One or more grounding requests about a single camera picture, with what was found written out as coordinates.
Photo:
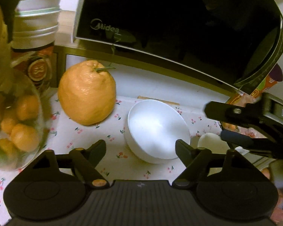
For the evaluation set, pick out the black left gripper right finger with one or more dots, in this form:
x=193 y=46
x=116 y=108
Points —
x=227 y=185

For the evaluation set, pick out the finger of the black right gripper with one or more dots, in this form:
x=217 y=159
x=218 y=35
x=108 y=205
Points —
x=249 y=116
x=258 y=146

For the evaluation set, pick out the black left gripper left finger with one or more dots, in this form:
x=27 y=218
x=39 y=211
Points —
x=54 y=186

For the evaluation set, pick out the cream bowl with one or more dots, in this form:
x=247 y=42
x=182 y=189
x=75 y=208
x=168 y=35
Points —
x=213 y=142

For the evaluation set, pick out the white round bowl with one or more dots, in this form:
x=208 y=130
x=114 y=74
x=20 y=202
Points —
x=152 y=129

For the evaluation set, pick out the person's right hand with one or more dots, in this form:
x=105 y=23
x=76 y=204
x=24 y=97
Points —
x=277 y=215

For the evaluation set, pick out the orange snack box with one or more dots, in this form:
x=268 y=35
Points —
x=241 y=99

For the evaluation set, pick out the cherry print tablecloth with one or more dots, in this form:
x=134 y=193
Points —
x=63 y=135

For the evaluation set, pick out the glass jar of kumquats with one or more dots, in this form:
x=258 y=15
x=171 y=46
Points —
x=21 y=119

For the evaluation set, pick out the black Midea microwave oven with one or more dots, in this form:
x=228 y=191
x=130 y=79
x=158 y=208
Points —
x=236 y=42

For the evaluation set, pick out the large orange citrus on table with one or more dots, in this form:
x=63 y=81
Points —
x=87 y=92

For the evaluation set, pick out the stacked metal lid jars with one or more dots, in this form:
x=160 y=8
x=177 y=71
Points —
x=34 y=29

